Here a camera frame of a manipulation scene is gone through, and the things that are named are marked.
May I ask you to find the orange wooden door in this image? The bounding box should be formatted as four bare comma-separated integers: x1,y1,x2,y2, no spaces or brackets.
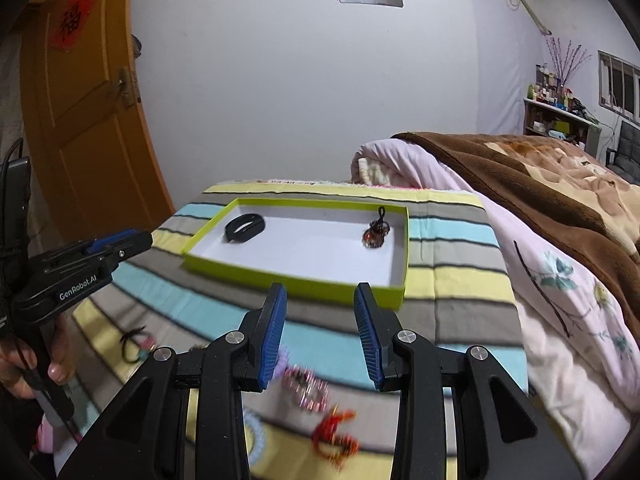
20,0,174,242

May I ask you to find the black smart wristband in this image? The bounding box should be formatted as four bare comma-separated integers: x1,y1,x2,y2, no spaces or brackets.
224,214,266,243

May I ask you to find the red orange woven bracelet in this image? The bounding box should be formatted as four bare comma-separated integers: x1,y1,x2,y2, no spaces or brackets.
310,406,362,470

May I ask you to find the blue spiral hair tie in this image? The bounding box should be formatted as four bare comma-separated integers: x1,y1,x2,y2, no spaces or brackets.
243,406,269,468

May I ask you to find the window with bars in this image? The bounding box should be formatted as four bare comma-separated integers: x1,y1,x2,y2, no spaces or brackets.
598,51,640,125

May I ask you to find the black hair tie with charms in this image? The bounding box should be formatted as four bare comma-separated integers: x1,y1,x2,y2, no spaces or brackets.
118,326,158,366

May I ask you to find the door latch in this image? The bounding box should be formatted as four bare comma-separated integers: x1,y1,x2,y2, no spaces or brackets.
115,67,141,107

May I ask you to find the black chair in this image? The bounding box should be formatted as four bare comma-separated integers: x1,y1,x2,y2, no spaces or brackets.
605,122,640,185

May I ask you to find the person left hand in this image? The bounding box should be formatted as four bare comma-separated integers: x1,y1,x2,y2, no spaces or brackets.
0,314,76,399

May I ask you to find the cluttered desk shelf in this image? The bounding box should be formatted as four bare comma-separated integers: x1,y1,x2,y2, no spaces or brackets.
523,64,602,158

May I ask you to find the pink beaded bracelet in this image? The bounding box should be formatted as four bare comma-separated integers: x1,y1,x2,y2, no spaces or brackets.
280,365,331,413

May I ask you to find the red paper door decoration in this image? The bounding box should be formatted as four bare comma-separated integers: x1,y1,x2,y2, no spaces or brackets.
49,0,99,52

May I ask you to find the dark beaded bracelet black loop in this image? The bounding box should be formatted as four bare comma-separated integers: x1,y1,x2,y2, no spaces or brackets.
362,206,390,249

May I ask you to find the brown floral fleece blanket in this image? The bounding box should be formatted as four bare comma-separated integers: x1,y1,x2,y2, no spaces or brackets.
400,132,639,334

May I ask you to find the green shallow cardboard box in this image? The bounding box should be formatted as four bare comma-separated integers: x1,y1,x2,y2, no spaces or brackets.
182,197,409,310

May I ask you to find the purple branch decoration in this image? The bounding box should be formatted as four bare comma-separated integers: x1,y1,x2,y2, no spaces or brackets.
546,35,592,88

